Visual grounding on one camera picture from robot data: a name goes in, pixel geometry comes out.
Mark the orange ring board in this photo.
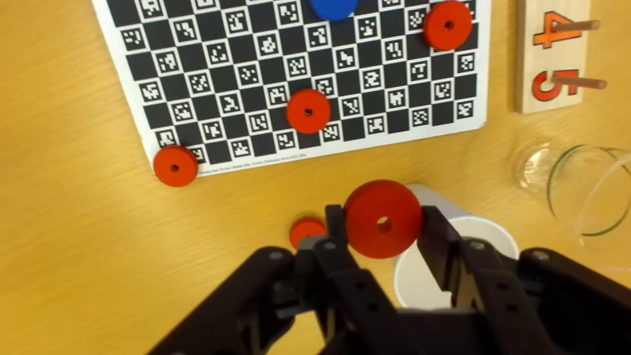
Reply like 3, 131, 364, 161
287, 90, 334, 135
423, 3, 474, 52
344, 180, 423, 259

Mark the wooden number peg board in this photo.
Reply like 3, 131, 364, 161
517, 0, 608, 115

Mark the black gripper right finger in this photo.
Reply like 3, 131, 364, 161
417, 206, 631, 355

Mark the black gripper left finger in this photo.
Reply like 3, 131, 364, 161
149, 206, 395, 355

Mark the blue ring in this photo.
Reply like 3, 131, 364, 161
308, 0, 364, 24

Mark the clear plastic cup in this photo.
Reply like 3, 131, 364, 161
514, 141, 631, 237

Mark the orange ring board front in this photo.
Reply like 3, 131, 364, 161
344, 180, 423, 259

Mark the orange ring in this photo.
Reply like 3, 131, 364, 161
153, 145, 202, 190
289, 218, 330, 251

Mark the white paper cup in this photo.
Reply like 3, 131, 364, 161
391, 182, 523, 312

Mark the checkered calibration board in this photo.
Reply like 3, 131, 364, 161
92, 0, 492, 176

